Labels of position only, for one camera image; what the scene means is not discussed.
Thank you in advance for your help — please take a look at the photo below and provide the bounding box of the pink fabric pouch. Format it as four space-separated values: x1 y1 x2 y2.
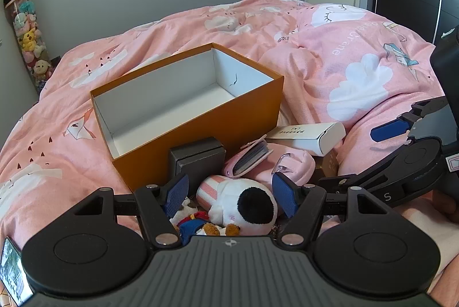
251 144 316 186

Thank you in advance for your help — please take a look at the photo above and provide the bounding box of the pink white cow plush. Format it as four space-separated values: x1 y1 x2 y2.
195 175 278 236

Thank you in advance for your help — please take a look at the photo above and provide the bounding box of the red panda plush toy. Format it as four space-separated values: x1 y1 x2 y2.
168 197 241 245

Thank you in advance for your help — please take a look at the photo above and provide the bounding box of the pink card holder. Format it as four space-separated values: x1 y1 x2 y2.
221 139 273 178

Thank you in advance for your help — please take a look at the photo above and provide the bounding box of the smartphone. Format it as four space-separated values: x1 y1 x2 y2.
0 237 33 306

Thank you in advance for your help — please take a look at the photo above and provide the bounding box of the person's right hand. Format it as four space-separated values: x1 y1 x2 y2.
432 190 459 225

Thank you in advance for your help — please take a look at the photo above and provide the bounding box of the small grey box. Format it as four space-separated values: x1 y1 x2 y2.
168 137 226 186

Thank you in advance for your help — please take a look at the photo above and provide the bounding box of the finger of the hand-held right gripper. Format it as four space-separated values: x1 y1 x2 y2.
370 96 450 143
318 145 431 209

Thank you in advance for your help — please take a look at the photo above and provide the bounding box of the white glasses case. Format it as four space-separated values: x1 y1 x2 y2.
265 121 347 157

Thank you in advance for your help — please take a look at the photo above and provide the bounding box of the orange cardboard box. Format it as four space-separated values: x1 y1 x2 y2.
90 42 285 193

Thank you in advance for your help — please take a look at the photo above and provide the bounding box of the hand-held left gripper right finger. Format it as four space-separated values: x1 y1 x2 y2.
271 171 391 246

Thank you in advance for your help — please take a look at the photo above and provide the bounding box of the small brown box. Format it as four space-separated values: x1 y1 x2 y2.
316 149 339 182

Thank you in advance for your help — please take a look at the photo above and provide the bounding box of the pink cloud print blanket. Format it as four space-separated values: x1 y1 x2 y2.
0 0 459 293

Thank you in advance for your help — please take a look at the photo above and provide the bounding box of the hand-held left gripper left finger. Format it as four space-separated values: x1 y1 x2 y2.
72 174 190 249

